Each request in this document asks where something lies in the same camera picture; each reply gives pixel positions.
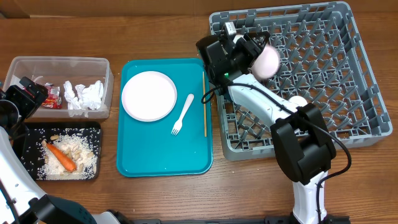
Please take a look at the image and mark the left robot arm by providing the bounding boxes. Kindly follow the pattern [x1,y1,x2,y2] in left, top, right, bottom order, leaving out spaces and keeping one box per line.
[1,77,121,224]

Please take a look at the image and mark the teal serving tray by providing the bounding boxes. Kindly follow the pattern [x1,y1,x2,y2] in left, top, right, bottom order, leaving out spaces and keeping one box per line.
[116,58,213,177]

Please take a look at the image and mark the food scraps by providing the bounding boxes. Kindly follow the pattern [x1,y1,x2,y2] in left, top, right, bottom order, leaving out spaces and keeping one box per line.
[21,128,102,180]

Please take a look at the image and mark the clear plastic bin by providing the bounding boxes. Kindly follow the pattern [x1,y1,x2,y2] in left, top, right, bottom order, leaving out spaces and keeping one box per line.
[2,56,114,119]

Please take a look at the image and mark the white paper cup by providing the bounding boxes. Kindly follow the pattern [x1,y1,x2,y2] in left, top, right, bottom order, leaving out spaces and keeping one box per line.
[289,96,308,106]

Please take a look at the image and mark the white tissue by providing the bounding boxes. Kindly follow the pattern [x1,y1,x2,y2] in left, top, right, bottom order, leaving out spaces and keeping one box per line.
[75,80,104,110]
[63,81,81,110]

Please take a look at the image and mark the white plastic fork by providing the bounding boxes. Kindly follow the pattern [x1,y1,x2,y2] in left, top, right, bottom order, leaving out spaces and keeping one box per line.
[171,93,194,136]

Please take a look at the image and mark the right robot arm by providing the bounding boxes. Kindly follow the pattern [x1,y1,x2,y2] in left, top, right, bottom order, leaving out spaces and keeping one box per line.
[196,32,336,223]

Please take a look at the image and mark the wooden chopstick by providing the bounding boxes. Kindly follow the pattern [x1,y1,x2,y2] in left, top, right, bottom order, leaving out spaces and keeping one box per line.
[201,72,207,138]

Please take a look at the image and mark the orange carrot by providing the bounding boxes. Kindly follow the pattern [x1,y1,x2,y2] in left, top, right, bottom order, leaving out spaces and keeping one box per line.
[45,143,77,172]

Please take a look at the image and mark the grey dishwasher rack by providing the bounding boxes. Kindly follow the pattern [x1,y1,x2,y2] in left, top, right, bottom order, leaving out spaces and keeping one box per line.
[209,1,393,148]

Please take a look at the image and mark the red snack wrapper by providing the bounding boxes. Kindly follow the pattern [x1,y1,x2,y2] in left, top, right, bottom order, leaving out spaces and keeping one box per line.
[42,83,62,110]

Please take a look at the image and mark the black plastic tray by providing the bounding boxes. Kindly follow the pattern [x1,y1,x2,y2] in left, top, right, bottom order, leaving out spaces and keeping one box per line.
[12,121,103,180]

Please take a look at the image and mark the white bowl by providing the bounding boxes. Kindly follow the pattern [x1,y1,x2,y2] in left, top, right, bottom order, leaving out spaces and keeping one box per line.
[233,34,243,43]

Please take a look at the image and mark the pink bowl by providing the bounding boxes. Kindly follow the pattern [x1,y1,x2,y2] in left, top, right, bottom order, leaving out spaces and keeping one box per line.
[251,45,280,80]

